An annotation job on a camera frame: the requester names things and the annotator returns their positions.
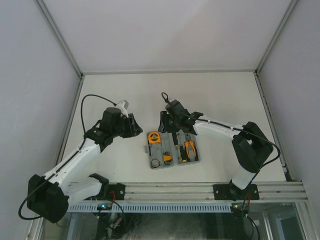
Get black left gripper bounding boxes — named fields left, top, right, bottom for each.
left=111, top=113, right=143, bottom=139

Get orange tape measure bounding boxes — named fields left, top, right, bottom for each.
left=147, top=131, right=162, bottom=145

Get phillips screwdriver black yellow handle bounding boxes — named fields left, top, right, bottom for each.
left=173, top=137, right=179, bottom=147

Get orange black handled pliers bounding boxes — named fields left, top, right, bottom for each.
left=184, top=135, right=199, bottom=162

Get grey plastic tool case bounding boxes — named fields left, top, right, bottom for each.
left=144, top=130, right=201, bottom=170

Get black electrical tape roll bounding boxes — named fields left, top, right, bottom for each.
left=150, top=159, right=161, bottom=169

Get flathead screwdriver black yellow handle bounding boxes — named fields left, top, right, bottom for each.
left=177, top=134, right=187, bottom=163

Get hex key set orange holder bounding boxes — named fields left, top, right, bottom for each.
left=162, top=151, right=173, bottom=166

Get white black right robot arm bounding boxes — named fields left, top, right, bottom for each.
left=161, top=98, right=281, bottom=200

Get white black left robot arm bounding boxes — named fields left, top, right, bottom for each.
left=26, top=107, right=143, bottom=223

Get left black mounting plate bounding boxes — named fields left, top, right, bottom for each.
left=99, top=183, right=126, bottom=201

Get black mounting plate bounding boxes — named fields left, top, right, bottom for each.
left=213, top=183, right=260, bottom=201
left=99, top=183, right=126, bottom=201

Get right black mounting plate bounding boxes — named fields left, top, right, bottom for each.
left=213, top=183, right=260, bottom=201

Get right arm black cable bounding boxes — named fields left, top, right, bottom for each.
left=160, top=91, right=281, bottom=183

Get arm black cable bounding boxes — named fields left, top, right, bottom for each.
left=17, top=94, right=118, bottom=221
left=160, top=91, right=281, bottom=183

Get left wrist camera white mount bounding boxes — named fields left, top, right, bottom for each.
left=115, top=100, right=129, bottom=118

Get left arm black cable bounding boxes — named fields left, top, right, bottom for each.
left=17, top=94, right=118, bottom=221

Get blue slotted cable duct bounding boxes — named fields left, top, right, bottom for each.
left=67, top=201, right=232, bottom=214

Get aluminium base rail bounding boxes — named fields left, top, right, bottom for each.
left=115, top=181, right=308, bottom=203

